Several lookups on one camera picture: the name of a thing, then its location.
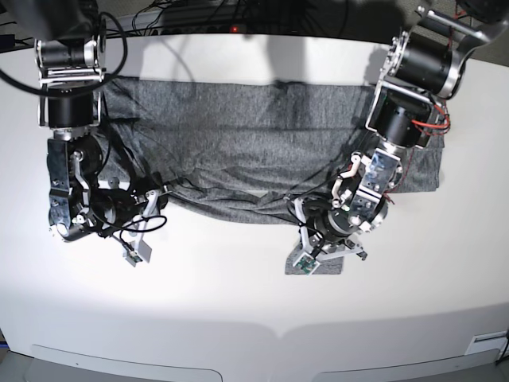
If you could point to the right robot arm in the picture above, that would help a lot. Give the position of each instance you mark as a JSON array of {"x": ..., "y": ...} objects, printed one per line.
[{"x": 70, "y": 43}]

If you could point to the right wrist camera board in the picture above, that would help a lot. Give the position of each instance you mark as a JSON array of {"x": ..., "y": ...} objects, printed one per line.
[{"x": 137, "y": 251}]

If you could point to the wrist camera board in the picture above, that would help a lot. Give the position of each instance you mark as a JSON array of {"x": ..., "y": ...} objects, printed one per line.
[
  {"x": 137, "y": 251},
  {"x": 306, "y": 263}
]

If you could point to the grey long-sleeve T-shirt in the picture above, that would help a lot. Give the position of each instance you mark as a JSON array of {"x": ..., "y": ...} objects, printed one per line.
[{"x": 242, "y": 153}]

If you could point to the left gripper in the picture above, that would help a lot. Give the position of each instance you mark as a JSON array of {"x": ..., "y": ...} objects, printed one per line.
[{"x": 326, "y": 228}]

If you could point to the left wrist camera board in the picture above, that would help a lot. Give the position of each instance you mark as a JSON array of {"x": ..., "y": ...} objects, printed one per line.
[{"x": 306, "y": 263}]

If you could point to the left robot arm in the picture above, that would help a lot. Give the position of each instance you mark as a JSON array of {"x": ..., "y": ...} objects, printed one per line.
[{"x": 423, "y": 69}]

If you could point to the black power strip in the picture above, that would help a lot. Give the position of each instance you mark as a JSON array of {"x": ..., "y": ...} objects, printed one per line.
[{"x": 224, "y": 28}]

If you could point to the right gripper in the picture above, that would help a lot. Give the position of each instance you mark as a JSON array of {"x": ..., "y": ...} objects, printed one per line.
[{"x": 127, "y": 212}]

